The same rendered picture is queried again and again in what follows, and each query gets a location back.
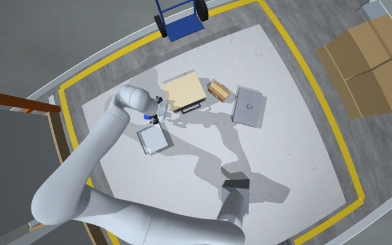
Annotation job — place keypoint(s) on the brown cardboard box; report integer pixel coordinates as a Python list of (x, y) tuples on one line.
[(218, 91)]

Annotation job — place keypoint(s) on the grey metal lid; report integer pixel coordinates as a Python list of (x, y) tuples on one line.
[(247, 107)]

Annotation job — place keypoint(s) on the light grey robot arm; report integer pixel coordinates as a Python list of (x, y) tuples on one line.
[(65, 194)]

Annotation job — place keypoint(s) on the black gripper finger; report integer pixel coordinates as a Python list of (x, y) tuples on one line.
[(159, 99), (154, 121)]

